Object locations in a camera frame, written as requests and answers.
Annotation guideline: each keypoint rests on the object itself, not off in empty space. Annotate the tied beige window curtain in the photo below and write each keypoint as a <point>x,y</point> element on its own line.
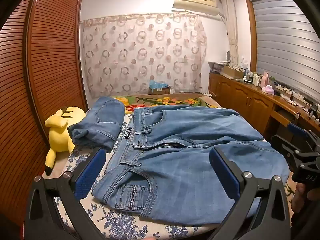
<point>231,30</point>

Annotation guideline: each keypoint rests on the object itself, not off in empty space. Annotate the brown louvered wooden wardrobe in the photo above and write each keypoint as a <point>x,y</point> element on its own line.
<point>50,55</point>

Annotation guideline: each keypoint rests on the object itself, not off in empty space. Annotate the white bottle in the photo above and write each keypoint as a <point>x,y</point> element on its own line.
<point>256,79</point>

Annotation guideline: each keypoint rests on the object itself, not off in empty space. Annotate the light blue denim pants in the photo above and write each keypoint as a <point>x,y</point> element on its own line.
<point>175,170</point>

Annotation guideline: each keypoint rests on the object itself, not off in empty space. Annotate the open cardboard box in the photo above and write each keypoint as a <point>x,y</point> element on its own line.
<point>231,72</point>

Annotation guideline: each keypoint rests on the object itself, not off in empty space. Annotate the yellow plush toy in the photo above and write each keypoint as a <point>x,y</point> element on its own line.
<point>58,137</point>

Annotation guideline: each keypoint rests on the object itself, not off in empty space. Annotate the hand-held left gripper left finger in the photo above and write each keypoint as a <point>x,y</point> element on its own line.
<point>87,172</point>

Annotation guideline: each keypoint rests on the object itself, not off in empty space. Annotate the blue floral bedsheet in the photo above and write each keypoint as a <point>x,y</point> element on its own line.
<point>125,225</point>

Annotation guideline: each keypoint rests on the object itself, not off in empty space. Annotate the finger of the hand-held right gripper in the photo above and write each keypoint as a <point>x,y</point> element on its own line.
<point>296,128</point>
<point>283,143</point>

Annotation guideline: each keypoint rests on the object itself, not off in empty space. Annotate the cream wall air conditioner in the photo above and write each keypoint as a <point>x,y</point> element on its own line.
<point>195,2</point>

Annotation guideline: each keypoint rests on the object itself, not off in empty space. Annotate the grey window blind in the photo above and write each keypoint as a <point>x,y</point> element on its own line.
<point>287,42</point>

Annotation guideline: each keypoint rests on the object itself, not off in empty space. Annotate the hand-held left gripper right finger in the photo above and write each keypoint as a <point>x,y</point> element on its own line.
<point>225,177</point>

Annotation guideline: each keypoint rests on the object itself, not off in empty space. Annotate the person's right hand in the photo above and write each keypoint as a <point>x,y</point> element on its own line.
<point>298,200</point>

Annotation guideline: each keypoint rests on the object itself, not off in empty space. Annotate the wooden cabinet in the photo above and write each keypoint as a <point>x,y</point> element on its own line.
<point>240,97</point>

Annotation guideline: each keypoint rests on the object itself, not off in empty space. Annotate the pink bottle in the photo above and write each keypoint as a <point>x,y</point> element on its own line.
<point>265,78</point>

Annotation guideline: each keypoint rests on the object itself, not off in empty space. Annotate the pink tissue box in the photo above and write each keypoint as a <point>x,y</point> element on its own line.
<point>267,89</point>

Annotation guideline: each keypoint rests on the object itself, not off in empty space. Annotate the clear plastic storage container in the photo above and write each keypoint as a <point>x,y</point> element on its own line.
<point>217,65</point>

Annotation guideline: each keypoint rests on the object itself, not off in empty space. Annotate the folded blue denim pants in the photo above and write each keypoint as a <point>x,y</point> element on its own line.
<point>100,122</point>

